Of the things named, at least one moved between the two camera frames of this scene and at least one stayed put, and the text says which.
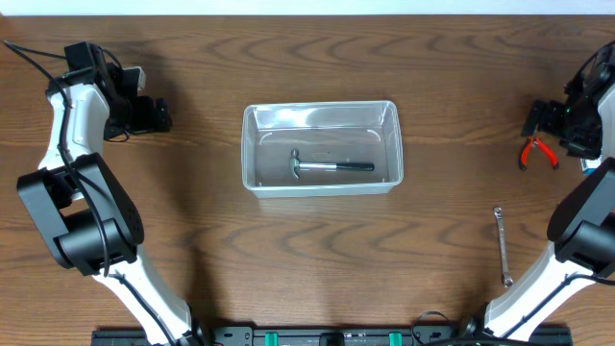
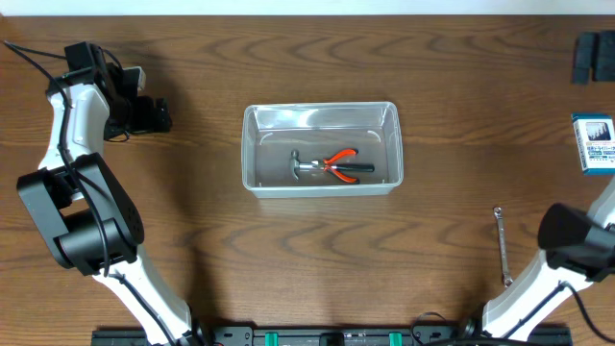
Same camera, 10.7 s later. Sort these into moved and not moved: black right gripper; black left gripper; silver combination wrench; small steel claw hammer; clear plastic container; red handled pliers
Moved: red handled pliers; black right gripper
Not moved: clear plastic container; small steel claw hammer; silver combination wrench; black left gripper
